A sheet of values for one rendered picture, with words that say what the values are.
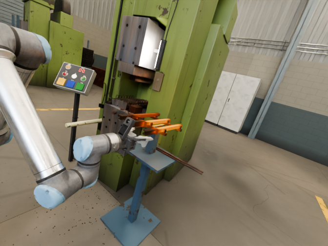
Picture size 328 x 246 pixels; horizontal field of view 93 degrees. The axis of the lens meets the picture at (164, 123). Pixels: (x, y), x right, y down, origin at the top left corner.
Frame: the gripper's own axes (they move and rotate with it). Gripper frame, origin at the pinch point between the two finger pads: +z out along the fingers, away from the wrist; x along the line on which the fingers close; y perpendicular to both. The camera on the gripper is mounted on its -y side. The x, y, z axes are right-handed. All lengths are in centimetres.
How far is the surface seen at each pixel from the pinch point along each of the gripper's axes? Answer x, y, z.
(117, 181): -49, 87, 37
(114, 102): -80, 6, 39
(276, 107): 55, -33, 633
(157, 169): 7.2, 26.3, 14.1
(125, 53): -77, -43, 39
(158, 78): -44, -29, 57
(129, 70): -69, -29, 40
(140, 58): -59, -42, 42
